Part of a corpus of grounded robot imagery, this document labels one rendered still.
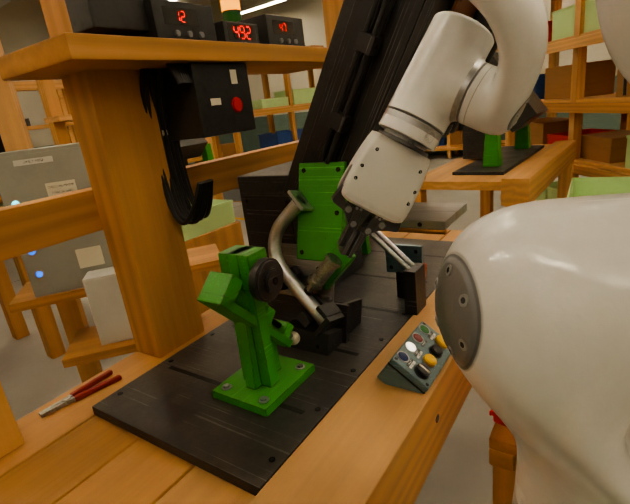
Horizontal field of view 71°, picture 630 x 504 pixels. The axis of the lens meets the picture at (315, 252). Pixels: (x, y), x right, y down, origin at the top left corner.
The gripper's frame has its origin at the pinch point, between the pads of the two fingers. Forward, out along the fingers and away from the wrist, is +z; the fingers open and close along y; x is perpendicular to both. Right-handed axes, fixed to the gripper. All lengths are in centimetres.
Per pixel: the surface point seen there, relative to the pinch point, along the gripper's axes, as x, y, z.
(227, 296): -5.5, 12.0, 17.3
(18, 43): -975, 523, 98
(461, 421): -97, -112, 69
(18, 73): -29, 60, 3
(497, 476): -1, -45, 28
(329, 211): -30.3, -1.8, 1.6
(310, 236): -32.1, -0.9, 8.6
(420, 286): -32.8, -29.6, 8.6
